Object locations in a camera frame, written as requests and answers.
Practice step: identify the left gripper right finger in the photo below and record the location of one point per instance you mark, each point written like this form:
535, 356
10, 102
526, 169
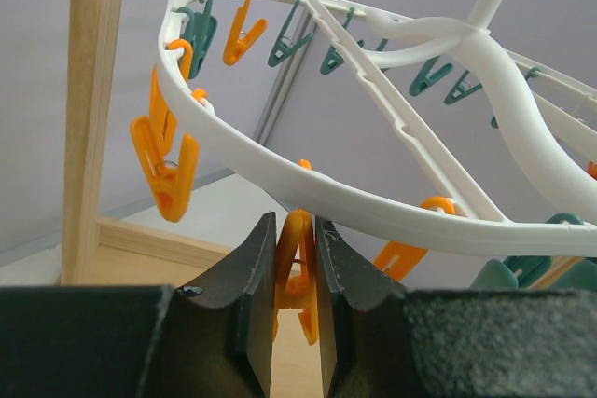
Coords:
359, 318

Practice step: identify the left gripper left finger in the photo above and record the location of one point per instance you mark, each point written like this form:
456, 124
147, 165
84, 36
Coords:
225, 329

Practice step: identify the orange clothes peg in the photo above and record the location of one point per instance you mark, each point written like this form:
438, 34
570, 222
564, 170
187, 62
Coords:
295, 273
240, 41

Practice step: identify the white round clip hanger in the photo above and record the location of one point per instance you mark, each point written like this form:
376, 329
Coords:
406, 120

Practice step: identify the teal clothes peg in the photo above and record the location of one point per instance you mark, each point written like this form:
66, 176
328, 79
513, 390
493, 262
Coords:
581, 276
520, 271

